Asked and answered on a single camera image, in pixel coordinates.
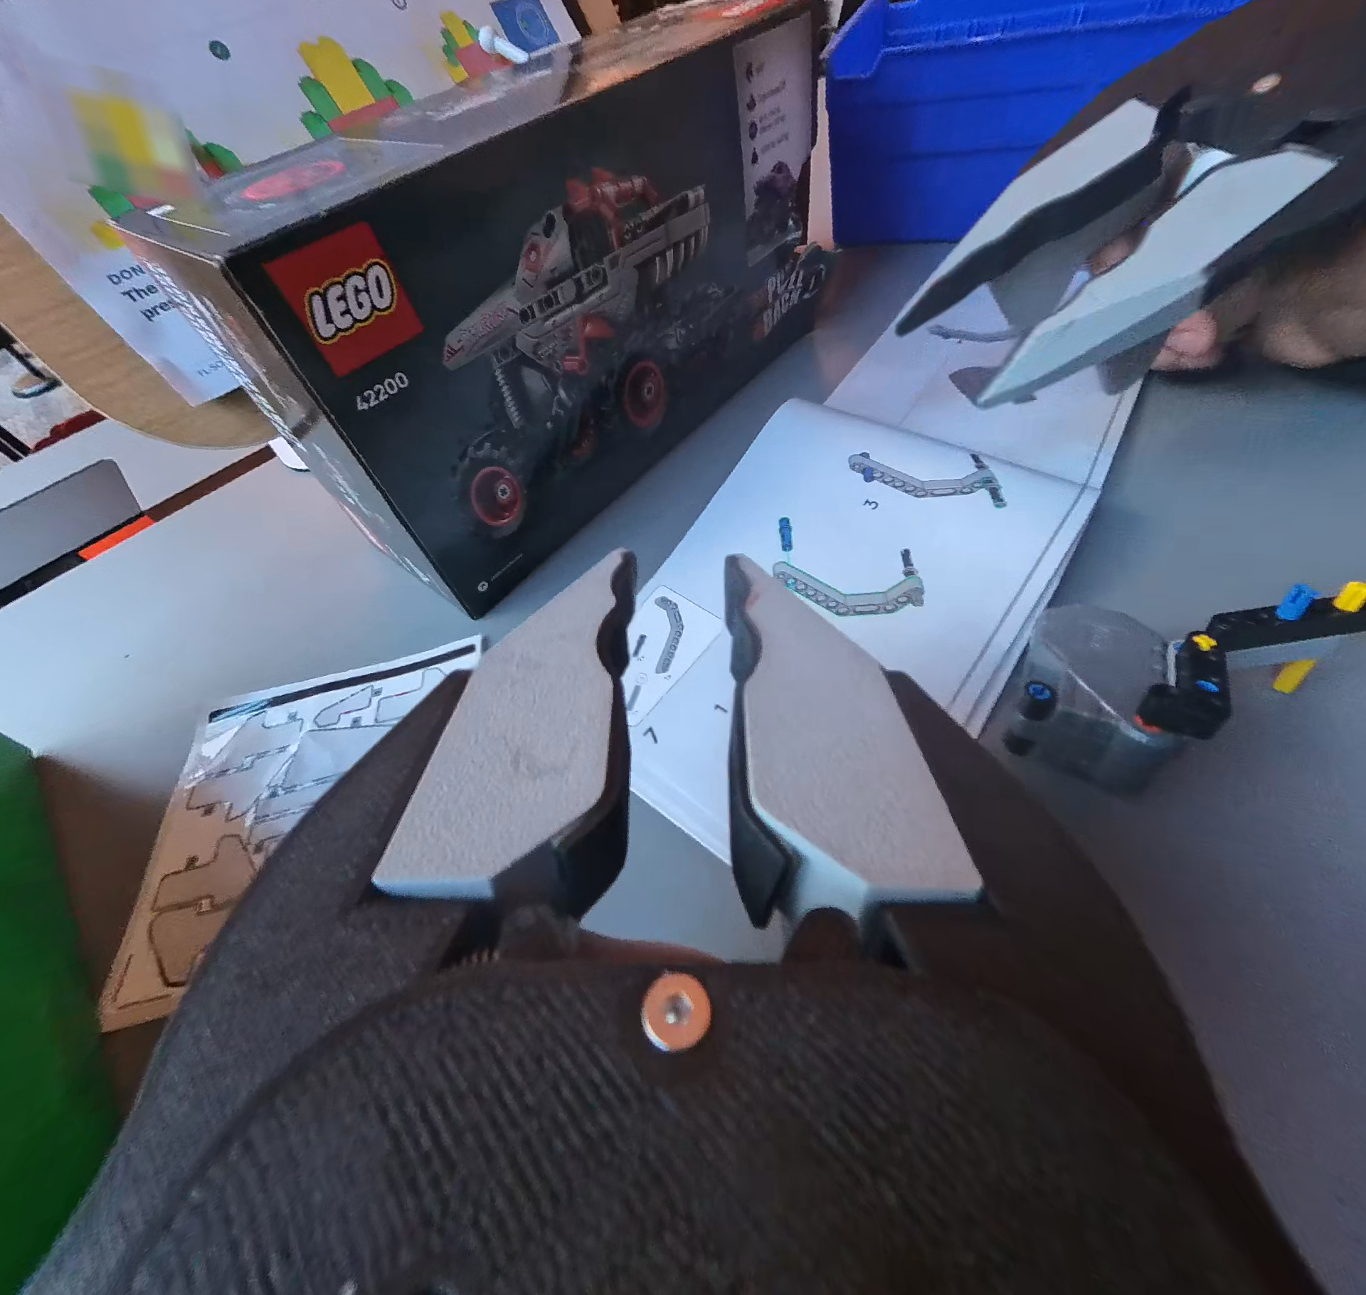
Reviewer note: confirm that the person's right hand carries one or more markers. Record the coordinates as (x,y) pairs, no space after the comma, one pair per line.
(1291,313)

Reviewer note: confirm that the grey motor black beam assembly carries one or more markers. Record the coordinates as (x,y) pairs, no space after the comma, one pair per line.
(1100,696)

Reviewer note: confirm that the white instruction booklet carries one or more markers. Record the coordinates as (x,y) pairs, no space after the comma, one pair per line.
(939,547)

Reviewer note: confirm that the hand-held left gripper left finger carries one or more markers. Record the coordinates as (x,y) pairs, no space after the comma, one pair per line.
(513,760)

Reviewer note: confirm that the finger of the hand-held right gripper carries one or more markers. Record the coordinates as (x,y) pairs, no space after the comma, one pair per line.
(1164,260)
(1057,196)

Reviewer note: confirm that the small yellow brick pin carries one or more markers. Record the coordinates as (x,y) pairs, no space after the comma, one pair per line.
(1293,675)

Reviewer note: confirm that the wooden poster board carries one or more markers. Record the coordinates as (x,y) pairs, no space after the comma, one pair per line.
(108,377)

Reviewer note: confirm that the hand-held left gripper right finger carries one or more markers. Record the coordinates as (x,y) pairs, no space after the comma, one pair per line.
(844,782)

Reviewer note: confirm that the black toy truck set box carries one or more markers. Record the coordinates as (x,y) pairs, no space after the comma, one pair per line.
(598,355)

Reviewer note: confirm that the white printed instruction poster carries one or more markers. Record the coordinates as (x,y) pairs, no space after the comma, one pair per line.
(160,14)

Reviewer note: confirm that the white sticker sheet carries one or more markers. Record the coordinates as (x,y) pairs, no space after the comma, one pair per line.
(266,760)

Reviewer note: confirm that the green plastic bin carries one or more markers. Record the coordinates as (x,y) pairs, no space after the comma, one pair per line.
(44,997)

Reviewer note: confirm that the blue plastic bin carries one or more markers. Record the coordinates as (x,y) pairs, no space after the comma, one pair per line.
(960,90)

